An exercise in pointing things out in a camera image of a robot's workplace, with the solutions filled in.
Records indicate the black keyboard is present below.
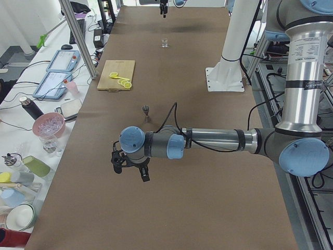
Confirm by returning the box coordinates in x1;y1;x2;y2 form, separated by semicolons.
69;19;86;45

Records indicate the small glass cup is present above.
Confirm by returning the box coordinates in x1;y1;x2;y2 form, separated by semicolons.
161;38;169;48

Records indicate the white green bowl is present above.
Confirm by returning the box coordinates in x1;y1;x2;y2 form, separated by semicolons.
5;204;37;231

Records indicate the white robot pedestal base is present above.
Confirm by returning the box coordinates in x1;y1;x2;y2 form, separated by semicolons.
206;0;261;92

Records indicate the green cup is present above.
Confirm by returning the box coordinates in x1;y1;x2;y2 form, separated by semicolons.
22;156;50;178

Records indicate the pink bowl with ice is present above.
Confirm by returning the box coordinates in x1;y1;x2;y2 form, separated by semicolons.
32;112;66;138

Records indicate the red object at corner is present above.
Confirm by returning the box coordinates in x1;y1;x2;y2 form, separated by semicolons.
1;228;31;248

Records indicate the black power adapter box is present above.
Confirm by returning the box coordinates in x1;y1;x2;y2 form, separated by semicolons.
93;29;104;48

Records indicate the steel jigger measuring cup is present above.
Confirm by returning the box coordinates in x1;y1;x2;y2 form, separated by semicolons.
142;105;150;123

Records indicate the lower teach pendant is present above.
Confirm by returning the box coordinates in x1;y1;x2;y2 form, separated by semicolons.
32;71;72;100

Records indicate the green handled grabber tool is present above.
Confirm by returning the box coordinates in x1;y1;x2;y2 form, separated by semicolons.
36;19;66;49

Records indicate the wooden cutting board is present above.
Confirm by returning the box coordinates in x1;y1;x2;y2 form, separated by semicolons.
97;60;135;92

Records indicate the black computer mouse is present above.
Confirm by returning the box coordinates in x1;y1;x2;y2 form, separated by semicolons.
61;44;73;50

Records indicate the light blue cup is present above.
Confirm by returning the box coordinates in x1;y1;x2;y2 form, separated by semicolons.
1;189;25;208

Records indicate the black thermos bottle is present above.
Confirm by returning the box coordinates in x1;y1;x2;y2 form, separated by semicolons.
19;96;44;120

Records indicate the upper teach pendant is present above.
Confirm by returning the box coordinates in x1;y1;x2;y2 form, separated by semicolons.
46;49;80;72

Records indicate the aluminium frame post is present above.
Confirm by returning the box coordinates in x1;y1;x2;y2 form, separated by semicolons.
59;0;97;80

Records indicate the teach pendant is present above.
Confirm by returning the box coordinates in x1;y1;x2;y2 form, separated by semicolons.
46;49;80;72
32;71;72;100

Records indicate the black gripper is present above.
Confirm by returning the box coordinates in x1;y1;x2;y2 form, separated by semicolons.
160;0;168;18
111;145;150;182

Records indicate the pink cup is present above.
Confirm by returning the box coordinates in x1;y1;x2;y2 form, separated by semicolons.
65;81;79;96

